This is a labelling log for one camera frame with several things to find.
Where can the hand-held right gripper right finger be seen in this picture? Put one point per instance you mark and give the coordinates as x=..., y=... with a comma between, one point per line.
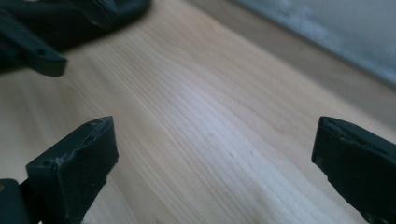
x=358, y=161

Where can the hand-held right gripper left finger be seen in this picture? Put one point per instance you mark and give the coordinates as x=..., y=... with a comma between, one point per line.
x=74, y=168

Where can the black slipper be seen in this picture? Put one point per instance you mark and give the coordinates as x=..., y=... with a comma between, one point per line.
x=77, y=15

